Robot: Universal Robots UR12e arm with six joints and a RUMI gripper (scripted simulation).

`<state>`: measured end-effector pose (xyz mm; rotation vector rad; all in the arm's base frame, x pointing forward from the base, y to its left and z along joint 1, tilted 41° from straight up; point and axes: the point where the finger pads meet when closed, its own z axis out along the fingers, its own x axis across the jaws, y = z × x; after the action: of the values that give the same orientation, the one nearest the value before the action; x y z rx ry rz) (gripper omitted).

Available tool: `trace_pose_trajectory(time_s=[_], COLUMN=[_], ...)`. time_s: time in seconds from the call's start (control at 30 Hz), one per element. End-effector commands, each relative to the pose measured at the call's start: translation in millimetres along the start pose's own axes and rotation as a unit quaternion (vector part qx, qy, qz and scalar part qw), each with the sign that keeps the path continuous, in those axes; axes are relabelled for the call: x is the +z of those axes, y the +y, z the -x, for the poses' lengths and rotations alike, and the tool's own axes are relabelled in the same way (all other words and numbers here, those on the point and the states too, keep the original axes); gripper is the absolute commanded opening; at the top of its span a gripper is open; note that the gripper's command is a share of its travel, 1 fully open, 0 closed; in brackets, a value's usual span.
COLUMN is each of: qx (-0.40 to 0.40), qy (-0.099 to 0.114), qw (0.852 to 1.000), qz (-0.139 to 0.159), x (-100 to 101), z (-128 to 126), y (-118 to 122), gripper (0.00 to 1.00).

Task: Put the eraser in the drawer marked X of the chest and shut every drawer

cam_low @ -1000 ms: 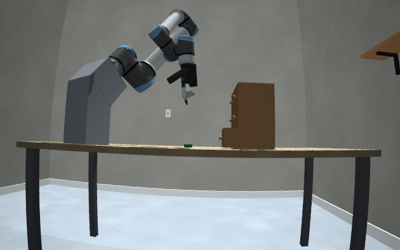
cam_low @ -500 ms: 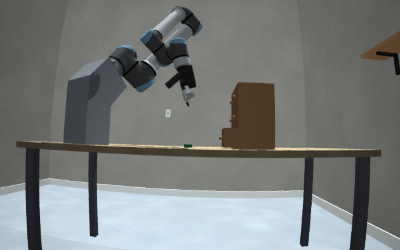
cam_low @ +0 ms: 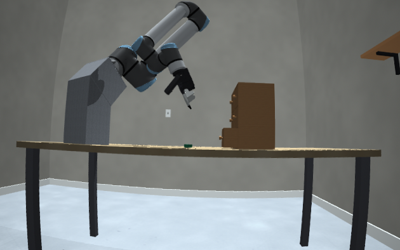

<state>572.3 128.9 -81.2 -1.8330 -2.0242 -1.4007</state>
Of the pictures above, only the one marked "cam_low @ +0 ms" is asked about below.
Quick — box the brown wooden chest of drawers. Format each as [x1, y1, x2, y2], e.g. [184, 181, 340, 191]
[235, 82, 275, 149]

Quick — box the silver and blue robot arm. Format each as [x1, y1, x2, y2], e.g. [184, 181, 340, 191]
[108, 1, 210, 92]

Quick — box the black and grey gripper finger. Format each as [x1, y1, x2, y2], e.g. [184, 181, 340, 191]
[187, 95, 195, 109]
[179, 84, 194, 105]

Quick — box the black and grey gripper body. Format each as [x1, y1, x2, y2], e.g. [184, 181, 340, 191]
[173, 68, 195, 91]

